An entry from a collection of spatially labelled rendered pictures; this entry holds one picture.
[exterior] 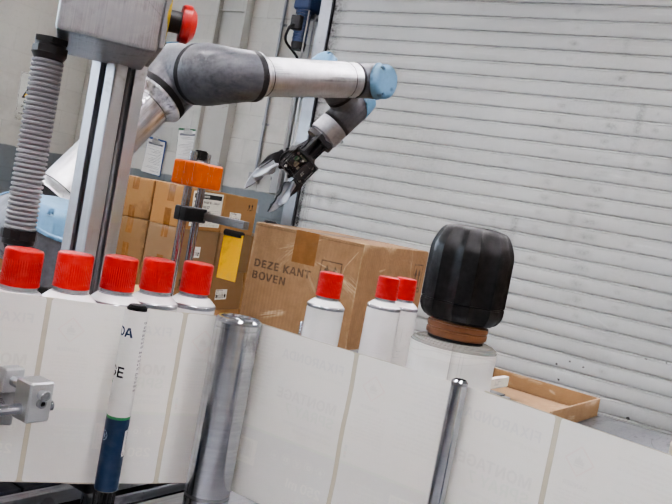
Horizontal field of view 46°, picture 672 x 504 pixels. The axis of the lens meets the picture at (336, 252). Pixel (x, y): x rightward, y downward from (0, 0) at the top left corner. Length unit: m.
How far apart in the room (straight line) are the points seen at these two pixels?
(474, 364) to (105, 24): 0.47
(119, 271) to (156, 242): 4.04
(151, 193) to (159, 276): 4.07
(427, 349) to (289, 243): 0.76
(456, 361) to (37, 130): 0.47
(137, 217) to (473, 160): 2.24
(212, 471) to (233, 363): 0.09
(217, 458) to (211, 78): 0.92
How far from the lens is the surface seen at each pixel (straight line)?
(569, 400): 1.88
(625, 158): 5.19
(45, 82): 0.84
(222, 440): 0.66
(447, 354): 0.74
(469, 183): 5.43
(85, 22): 0.80
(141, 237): 4.91
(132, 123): 0.95
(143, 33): 0.80
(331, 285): 1.05
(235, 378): 0.65
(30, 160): 0.84
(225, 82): 1.47
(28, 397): 0.60
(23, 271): 0.73
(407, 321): 1.22
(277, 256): 1.49
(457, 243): 0.75
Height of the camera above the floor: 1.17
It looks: 3 degrees down
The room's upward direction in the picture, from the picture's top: 11 degrees clockwise
